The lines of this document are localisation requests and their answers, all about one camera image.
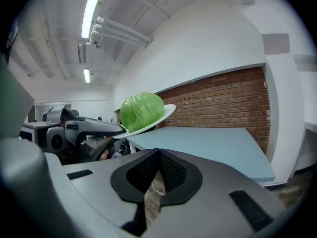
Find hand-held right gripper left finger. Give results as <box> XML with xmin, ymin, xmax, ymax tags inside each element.
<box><xmin>44</xmin><ymin>147</ymin><xmax>160</xmax><ymax>238</ymax></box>

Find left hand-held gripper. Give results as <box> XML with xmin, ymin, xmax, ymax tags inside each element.
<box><xmin>19</xmin><ymin>105</ymin><xmax>127</xmax><ymax>164</ymax></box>

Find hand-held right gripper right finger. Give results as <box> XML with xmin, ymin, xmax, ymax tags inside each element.
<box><xmin>148</xmin><ymin>147</ymin><xmax>286</xmax><ymax>238</ymax></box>

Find green round object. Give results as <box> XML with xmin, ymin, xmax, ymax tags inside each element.
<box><xmin>120</xmin><ymin>91</ymin><xmax>164</xmax><ymax>132</ymax></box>

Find white round plate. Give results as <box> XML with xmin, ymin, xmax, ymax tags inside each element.
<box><xmin>112</xmin><ymin>104</ymin><xmax>176</xmax><ymax>140</ymax></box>

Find white ceiling pipes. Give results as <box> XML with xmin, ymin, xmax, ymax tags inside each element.
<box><xmin>88</xmin><ymin>15</ymin><xmax>152</xmax><ymax>50</ymax></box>

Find long ceiling tube lamp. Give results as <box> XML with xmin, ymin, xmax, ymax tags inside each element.
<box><xmin>81</xmin><ymin>0</ymin><xmax>104</xmax><ymax>39</ymax></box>

